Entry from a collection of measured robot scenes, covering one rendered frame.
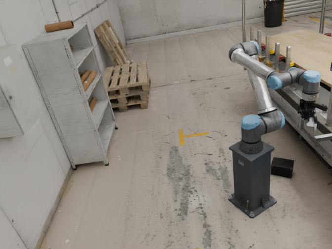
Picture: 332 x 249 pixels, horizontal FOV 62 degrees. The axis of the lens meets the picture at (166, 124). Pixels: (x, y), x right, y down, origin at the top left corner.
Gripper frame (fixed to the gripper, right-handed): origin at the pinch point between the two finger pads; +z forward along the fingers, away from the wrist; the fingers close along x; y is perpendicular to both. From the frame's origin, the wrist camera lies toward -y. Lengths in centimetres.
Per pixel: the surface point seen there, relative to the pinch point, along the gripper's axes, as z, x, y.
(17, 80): -48, -46, 202
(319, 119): 24, -43, -29
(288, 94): 24, -95, -25
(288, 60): -8, -104, -26
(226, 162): 94, -91, 42
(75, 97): 1, -116, 191
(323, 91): 16, -77, -49
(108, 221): 94, -27, 165
